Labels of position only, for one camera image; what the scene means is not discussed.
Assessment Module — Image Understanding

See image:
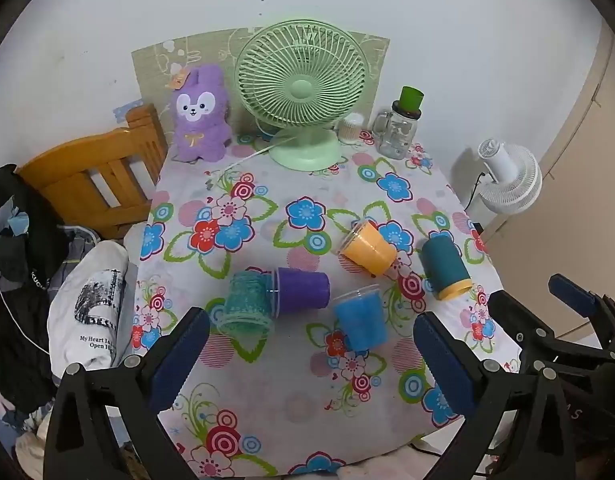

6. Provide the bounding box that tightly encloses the grey plaid cloth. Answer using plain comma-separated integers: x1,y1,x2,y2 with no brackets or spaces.
55,225,101,286

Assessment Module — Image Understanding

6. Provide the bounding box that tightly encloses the clear green textured cup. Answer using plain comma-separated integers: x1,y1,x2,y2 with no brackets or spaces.
218,271,273,335

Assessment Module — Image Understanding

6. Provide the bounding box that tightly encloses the white fan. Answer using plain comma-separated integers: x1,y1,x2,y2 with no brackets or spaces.
475,139,543,215

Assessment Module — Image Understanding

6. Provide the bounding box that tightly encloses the small white cotton swab container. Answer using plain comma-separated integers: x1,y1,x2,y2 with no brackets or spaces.
337,113,364,143

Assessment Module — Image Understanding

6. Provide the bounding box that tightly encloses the dark teal cup yellow rim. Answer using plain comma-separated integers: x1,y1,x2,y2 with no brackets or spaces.
420,236,474,302

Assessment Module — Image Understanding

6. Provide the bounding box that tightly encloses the floral tablecloth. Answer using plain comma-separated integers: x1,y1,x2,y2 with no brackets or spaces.
130,130,521,478

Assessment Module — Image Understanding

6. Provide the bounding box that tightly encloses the purple plush bunny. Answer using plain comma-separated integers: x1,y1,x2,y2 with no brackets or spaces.
168,64,234,163

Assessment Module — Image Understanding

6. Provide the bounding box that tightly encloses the orange plastic cup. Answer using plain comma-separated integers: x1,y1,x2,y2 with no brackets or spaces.
339,219,398,277

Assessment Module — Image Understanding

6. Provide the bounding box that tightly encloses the black power cable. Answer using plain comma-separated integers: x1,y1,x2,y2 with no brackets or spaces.
462,171,488,211

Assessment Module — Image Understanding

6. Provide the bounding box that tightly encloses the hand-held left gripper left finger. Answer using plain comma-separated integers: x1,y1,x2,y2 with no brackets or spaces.
42,306,211,480

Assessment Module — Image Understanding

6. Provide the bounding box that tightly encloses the thin white cable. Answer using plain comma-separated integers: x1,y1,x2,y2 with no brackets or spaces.
0,265,51,357

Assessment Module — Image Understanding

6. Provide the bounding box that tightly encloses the white printed shirt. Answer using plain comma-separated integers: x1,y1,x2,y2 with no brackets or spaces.
48,240,131,372

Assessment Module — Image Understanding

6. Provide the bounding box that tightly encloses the green desk fan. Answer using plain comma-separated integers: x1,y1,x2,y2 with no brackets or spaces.
235,19,381,171

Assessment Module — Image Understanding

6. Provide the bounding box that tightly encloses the beige wardrobe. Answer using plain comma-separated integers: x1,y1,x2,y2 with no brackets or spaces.
480,25,615,341

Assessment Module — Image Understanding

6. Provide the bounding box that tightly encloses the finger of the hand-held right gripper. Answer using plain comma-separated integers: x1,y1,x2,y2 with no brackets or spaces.
487,289,615,372
548,274,615,347

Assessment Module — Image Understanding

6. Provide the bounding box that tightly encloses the glass mug jar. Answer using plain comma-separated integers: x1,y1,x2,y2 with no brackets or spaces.
371,101,421,160

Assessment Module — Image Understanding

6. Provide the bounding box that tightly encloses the white fan cable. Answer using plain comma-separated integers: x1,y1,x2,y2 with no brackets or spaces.
208,132,291,177

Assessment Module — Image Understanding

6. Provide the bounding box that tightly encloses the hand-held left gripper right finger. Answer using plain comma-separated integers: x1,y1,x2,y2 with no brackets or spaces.
412,311,583,480

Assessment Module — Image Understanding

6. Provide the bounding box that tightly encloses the wooden chair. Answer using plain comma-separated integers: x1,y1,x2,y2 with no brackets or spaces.
15,104,168,241

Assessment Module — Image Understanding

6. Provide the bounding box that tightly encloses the blue plastic cup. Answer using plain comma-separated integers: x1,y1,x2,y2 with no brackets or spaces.
332,284,389,352

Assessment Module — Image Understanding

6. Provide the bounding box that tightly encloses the purple plastic cup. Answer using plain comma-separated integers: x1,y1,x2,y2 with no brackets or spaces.
268,267,331,318

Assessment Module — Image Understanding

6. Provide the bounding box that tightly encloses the black clothing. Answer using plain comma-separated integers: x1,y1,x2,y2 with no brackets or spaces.
0,164,71,413

